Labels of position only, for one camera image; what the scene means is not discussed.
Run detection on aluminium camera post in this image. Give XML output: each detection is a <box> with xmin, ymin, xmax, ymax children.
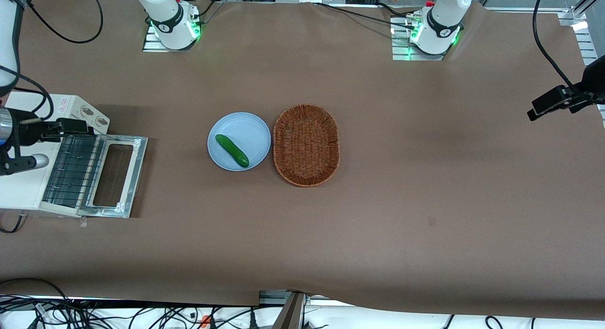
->
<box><xmin>274</xmin><ymin>292</ymin><xmax>307</xmax><ymax>329</ymax></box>

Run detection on light blue round plate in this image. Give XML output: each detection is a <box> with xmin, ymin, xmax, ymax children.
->
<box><xmin>207</xmin><ymin>112</ymin><xmax>272</xmax><ymax>172</ymax></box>

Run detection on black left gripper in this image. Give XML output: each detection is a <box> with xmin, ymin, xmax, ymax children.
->
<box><xmin>527</xmin><ymin>55</ymin><xmax>605</xmax><ymax>121</ymax></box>

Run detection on oven door with silver handle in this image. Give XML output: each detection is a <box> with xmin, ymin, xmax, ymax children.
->
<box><xmin>78</xmin><ymin>134</ymin><xmax>148</xmax><ymax>219</ymax></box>

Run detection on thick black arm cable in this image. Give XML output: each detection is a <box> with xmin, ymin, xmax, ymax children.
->
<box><xmin>26</xmin><ymin>0</ymin><xmax>104</xmax><ymax>44</ymax></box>

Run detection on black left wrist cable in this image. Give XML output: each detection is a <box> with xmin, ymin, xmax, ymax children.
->
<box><xmin>533</xmin><ymin>0</ymin><xmax>576</xmax><ymax>91</ymax></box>

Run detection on wire oven rack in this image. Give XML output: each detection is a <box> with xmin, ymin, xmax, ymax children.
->
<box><xmin>43</xmin><ymin>134</ymin><xmax>108</xmax><ymax>208</ymax></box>

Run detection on black oven power cable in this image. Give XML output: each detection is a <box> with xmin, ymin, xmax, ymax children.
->
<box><xmin>0</xmin><ymin>215</ymin><xmax>24</xmax><ymax>234</ymax></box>

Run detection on long black table cable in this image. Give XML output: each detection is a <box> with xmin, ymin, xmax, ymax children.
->
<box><xmin>312</xmin><ymin>2</ymin><xmax>416</xmax><ymax>31</ymax></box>

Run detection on slotted aluminium rail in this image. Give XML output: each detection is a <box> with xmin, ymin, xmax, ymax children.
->
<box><xmin>573</xmin><ymin>27</ymin><xmax>605</xmax><ymax>126</ymax></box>

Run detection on short black table cable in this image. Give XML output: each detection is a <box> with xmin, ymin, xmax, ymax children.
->
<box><xmin>376</xmin><ymin>3</ymin><xmax>412</xmax><ymax>18</ymax></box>

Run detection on green cucumber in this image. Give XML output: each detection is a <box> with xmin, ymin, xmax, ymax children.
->
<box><xmin>215</xmin><ymin>134</ymin><xmax>250</xmax><ymax>168</ymax></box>

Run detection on aluminium table edge bracket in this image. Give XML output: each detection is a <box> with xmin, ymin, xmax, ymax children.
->
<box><xmin>259</xmin><ymin>289</ymin><xmax>290</xmax><ymax>305</ymax></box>

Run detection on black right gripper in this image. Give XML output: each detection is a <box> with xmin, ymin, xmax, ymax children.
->
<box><xmin>9</xmin><ymin>111</ymin><xmax>89</xmax><ymax>147</ymax></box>

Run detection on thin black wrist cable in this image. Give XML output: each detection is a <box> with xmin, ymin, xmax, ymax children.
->
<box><xmin>0</xmin><ymin>64</ymin><xmax>55</xmax><ymax>122</ymax></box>

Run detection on white toaster oven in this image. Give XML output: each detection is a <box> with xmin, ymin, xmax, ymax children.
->
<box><xmin>0</xmin><ymin>93</ymin><xmax>110</xmax><ymax>218</ymax></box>

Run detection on aluminium corner bracket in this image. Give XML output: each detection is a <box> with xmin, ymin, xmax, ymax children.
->
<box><xmin>558</xmin><ymin>9</ymin><xmax>589</xmax><ymax>33</ymax></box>

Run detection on brown paper table cover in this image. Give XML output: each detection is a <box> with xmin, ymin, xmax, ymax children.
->
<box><xmin>0</xmin><ymin>0</ymin><xmax>605</xmax><ymax>320</ymax></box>

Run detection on brown oval wicker basket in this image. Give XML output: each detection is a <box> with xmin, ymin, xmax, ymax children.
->
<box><xmin>273</xmin><ymin>104</ymin><xmax>340</xmax><ymax>188</ymax></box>

